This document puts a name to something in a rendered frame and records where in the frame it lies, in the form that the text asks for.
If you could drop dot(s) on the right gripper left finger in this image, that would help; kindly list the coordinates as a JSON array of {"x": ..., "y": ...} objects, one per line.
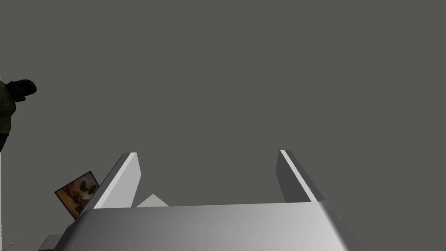
[{"x": 120, "y": 184}]

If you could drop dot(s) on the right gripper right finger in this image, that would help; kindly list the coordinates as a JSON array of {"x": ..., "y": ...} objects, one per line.
[{"x": 296, "y": 179}]

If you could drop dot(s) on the framed orange brown picture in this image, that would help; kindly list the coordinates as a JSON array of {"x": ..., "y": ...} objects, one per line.
[{"x": 75, "y": 195}]

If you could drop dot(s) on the dark green and black object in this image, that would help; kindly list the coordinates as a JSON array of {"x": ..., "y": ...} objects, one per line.
[{"x": 8, "y": 104}]

